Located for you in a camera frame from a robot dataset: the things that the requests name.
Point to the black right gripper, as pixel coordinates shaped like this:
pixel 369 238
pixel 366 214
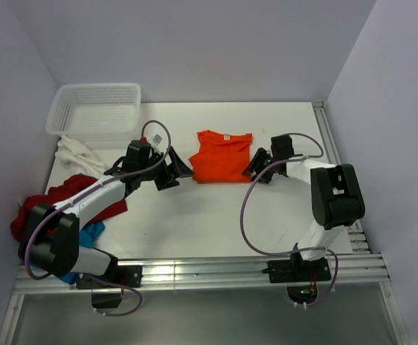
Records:
pixel 256 164

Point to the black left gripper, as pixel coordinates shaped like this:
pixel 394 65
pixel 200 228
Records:
pixel 175 169

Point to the orange t shirt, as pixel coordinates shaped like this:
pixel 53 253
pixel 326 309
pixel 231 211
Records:
pixel 221 158

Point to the white plastic mesh basket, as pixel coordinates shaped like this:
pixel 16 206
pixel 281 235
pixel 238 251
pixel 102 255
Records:
pixel 95 111

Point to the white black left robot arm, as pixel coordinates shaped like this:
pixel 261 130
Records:
pixel 118 182

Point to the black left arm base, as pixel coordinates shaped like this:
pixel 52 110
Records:
pixel 109 291

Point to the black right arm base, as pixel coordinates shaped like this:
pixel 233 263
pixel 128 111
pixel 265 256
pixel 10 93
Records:
pixel 296 270

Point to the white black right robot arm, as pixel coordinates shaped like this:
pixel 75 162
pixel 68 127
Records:
pixel 336 198

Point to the white t shirt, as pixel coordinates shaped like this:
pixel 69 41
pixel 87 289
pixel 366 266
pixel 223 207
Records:
pixel 78 159

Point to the blue t shirt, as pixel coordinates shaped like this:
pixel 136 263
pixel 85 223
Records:
pixel 87 233

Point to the dark red t shirt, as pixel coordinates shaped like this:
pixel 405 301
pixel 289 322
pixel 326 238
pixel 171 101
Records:
pixel 70 187

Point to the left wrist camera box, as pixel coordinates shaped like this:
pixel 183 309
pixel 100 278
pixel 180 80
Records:
pixel 154 141

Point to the aluminium front rail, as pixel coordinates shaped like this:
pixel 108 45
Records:
pixel 202 274

